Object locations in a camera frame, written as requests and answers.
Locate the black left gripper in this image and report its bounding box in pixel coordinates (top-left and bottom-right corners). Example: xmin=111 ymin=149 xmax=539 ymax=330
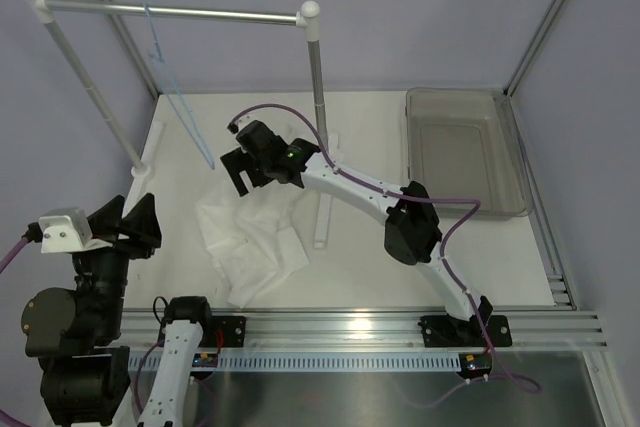
xmin=77 ymin=190 xmax=161 ymax=337

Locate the white shirt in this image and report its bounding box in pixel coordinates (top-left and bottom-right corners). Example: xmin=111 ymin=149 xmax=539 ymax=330
xmin=195 ymin=180 xmax=309 ymax=308

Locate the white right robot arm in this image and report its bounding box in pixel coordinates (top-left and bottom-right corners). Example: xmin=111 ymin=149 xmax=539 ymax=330
xmin=200 ymin=120 xmax=493 ymax=344

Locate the silver clothes rack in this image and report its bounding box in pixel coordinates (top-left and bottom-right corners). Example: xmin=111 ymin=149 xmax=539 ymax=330
xmin=25 ymin=0 xmax=329 ymax=179

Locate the grey plastic bin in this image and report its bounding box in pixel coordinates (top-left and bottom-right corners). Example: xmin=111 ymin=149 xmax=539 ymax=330
xmin=405 ymin=88 xmax=531 ymax=220

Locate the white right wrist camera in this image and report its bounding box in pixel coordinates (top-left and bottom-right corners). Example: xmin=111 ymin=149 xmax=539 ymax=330
xmin=227 ymin=115 xmax=253 ymax=135

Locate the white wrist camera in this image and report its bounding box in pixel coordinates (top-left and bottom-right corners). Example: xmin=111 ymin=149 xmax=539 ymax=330
xmin=38 ymin=207 xmax=92 ymax=254
xmin=227 ymin=115 xmax=253 ymax=135

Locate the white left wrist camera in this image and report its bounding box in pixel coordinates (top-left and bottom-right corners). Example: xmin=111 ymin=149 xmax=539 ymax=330
xmin=38 ymin=207 xmax=92 ymax=254

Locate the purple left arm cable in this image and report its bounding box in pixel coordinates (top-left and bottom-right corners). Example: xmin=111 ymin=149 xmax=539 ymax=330
xmin=0 ymin=231 xmax=41 ymax=427

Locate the blue wire hanger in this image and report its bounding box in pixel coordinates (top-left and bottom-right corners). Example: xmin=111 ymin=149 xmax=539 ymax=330
xmin=142 ymin=3 xmax=216 ymax=170

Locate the aluminium mounting rail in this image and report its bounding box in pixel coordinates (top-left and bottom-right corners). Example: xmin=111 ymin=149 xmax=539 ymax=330
xmin=119 ymin=309 xmax=609 ymax=352

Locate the white slotted cable duct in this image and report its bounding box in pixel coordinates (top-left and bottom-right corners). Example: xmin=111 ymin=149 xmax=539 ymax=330
xmin=128 ymin=352 xmax=464 ymax=372

